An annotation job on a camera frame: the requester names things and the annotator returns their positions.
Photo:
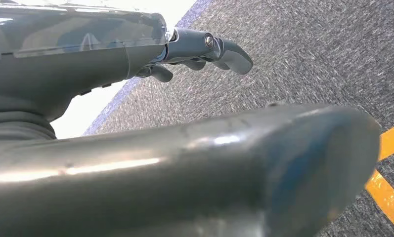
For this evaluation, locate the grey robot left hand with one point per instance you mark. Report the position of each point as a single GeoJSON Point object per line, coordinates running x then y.
{"type": "Point", "coordinates": [69, 68]}

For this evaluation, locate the grey robot body shell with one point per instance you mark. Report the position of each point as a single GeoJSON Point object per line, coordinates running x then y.
{"type": "Point", "coordinates": [183, 183]}

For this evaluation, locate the yellow floor tape square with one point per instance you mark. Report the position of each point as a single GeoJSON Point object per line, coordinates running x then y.
{"type": "Point", "coordinates": [390, 140]}

